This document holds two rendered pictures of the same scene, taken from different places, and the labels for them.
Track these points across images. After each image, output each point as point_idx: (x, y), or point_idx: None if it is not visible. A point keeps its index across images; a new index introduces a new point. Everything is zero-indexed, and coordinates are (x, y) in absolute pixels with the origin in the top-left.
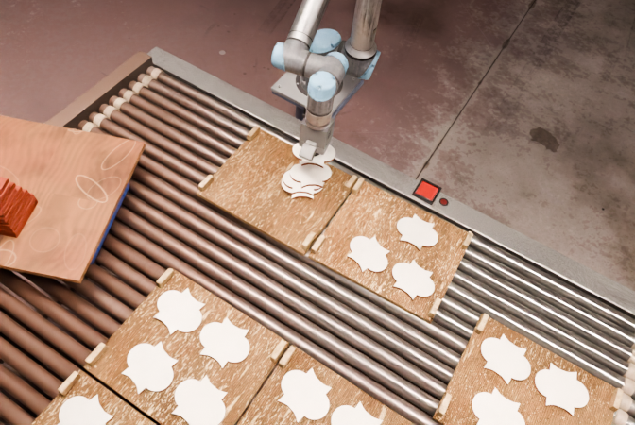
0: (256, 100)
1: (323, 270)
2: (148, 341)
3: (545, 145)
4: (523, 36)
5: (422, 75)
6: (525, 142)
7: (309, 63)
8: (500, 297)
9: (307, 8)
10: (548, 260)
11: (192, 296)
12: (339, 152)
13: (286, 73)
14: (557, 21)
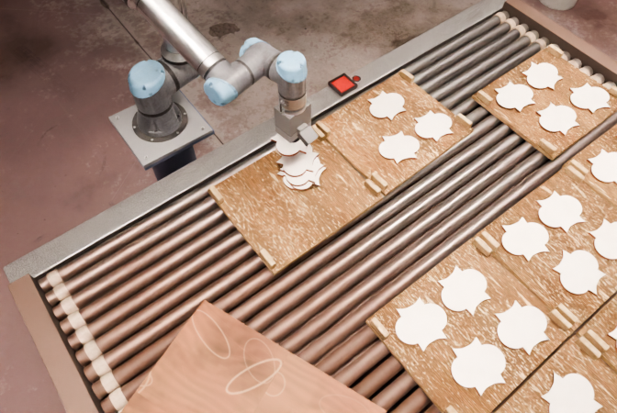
0: (162, 182)
1: (399, 190)
2: (447, 362)
3: (230, 32)
4: None
5: (98, 79)
6: (219, 42)
7: (252, 67)
8: (459, 80)
9: (187, 32)
10: (432, 39)
11: (404, 307)
12: (269, 132)
13: (129, 144)
14: None
